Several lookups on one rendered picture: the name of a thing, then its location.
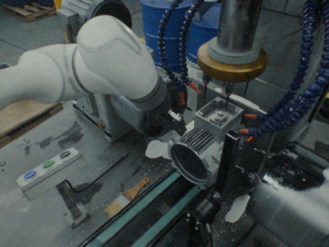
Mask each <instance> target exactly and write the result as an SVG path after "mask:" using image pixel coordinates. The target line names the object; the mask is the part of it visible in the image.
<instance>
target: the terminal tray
mask: <svg viewBox="0 0 329 247"><path fill-rule="evenodd" d="M226 102H227V101H225V100H222V99H220V98H219V97H216V98H215V99H214V100H212V101H211V102H209V103H208V104H206V106H204V107H203V108H201V109H200V110H199V111H197V112H196V113H195V114H194V126H193V127H196V126H197V127H199V128H200V127H201V128H202V129H204V131H205V130H207V132H208V131H209V134H210V133H211V136H212V135H214V136H213V138H215V137H216V139H215V141H216V142H217V144H218V145H221V144H222V142H224V138H225V135H226V133H227V132H228V131H229V130H232V131H234V132H235V130H237V127H238V126H240V123H241V119H242V115H243V109H241V108H238V107H236V106H235V105H233V104H231V103H229V102H228V106H227V111H225V110H224V109H225V108H226ZM220 109H222V110H220ZM214 111H215V112H214ZM228 116H229V117H228ZM226 118H227V119H226ZM226 122H227V123H226Z"/></svg>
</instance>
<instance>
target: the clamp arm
mask: <svg viewBox="0 0 329 247"><path fill-rule="evenodd" d="M240 140H241V135H239V134H237V133H235V132H234V131H232V130H229V131H228V132H227V133H226V135H225V138H224V144H223V148H222V154H221V160H220V165H219V169H218V174H217V177H216V182H215V188H214V193H215V195H218V194H219V195H218V198H219V201H222V200H224V199H225V197H226V192H227V189H228V184H229V180H230V176H231V174H232V170H233V165H234V161H235V157H236V153H237V149H238V146H239V144H240ZM214 193H213V194H214Z"/></svg>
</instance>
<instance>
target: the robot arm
mask: <svg viewBox="0 0 329 247"><path fill-rule="evenodd" d="M77 38H78V43H77V44H64V45H63V44H57V45H50V46H45V47H41V48H38V49H35V50H31V51H27V52H25V53H24V54H23V55H21V57H20V58H19V62H18V65H15V66H13V67H10V68H6V69H1V70H0V111H2V109H4V108H6V107H7V106H9V105H11V104H13V103H15V102H18V101H22V100H26V99H34V100H35V101H37V102H38V103H41V104H53V103H58V102H64V101H71V100H74V99H78V98H80V97H83V96H87V95H91V94H110V95H116V96H122V95H123V96H124V97H125V98H126V99H127V100H129V101H130V102H131V103H132V104H134V106H135V107H136V108H138V109H140V110H144V111H145V112H146V113H147V114H149V115H159V116H160V117H161V118H162V119H163V120H164V121H166V122H167V123H168V124H169V125H170V126H171V127H172V128H173V130H174V131H175V132H176V133H177V134H179V135H180V136H183V134H184V133H185V132H186V130H187V129H186V127H185V125H186V124H185V122H184V119H183V115H182V114H177V115H176V114H175V110H174V109H173V108H172V105H171V104H170V101H171V98H170V94H169V92H168V91H167V85H166V83H165V81H164V80H163V79H162V77H161V76H160V74H159V72H158V70H156V69H155V64H154V61H153V59H152V57H151V55H150V53H149V52H148V50H147V49H146V47H145V46H144V44H142V42H141V41H140V39H139V38H138V37H137V36H136V35H135V34H134V33H133V32H132V31H131V30H130V28H128V27H127V26H126V25H125V24H123V23H122V22H121V21H120V20H118V19H116V18H115V17H113V16H109V15H101V16H97V17H94V18H92V19H90V20H88V22H86V23H85V24H84V25H83V26H82V28H81V29H80V31H79V34H78V36H77Z"/></svg>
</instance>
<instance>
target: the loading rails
mask: <svg viewBox="0 0 329 247"><path fill-rule="evenodd" d="M175 173H176V174H177V175H176V174H175ZM190 185H191V182H190V183H189V181H187V179H185V178H183V176H181V175H180V174H179V172H178V170H177V169H174V168H171V169H170V170H169V171H167V172H166V173H165V174H163V176H161V177H160V178H159V179H158V180H157V181H155V182H154V183H153V184H152V185H151V186H149V187H148V188H146V189H145V191H143V192H142V193H140V194H139V195H138V196H137V197H136V198H134V199H133V200H132V201H131V202H130V203H129V204H127V205H126V206H125V207H124V208H122V209H121V210H120V211H118V212H117V213H116V214H115V215H114V216H112V217H111V218H110V219H109V220H108V221H106V222H105V223H104V224H103V225H101V226H100V227H99V228H98V229H97V230H95V231H94V232H93V233H92V234H90V235H89V236H88V237H87V238H86V239H84V240H83V241H82V242H81V243H80V244H78V245H77V247H124V246H125V245H126V244H127V243H128V242H129V241H130V240H131V239H132V238H134V237H135V236H136V234H138V233H139V232H140V231H141V230H142V229H143V228H144V227H145V226H146V225H148V223H149V222H151V221H152V220H153V219H154V218H155V217H156V216H158V217H159V218H160V219H159V220H158V221H156V222H155V224H154V225H153V226H152V227H151V228H149V229H148V230H147V231H146V232H145V233H144V234H143V235H142V236H141V237H140V238H139V239H138V240H136V242H135V243H134V244H133V245H132V246H130V247H168V246H169V245H170V244H171V243H172V242H173V241H174V239H175V238H176V237H177V236H178V235H179V234H180V233H181V232H182V231H183V230H184V229H185V228H186V227H187V226H188V225H189V223H188V222H187V218H186V215H185V212H186V211H187V210H188V209H189V208H190V207H192V206H193V205H195V204H196V202H197V201H198V200H199V198H200V197H201V196H202V195H203V194H204V193H210V194H212V195H213V193H214V188H215V184H212V185H211V186H210V187H208V188H207V189H206V190H201V189H200V187H198V188H197V186H194V187H193V188H191V190H190V191H189V192H188V193H187V194H185V195H184V196H183V197H182V198H181V199H180V200H179V201H178V202H177V203H176V204H175V205H174V206H173V207H170V206H169V204H170V203H171V202H172V201H173V200H174V199H176V198H177V196H178V195H179V194H181V193H182V192H183V191H184V190H185V189H186V188H187V187H188V186H190Z"/></svg>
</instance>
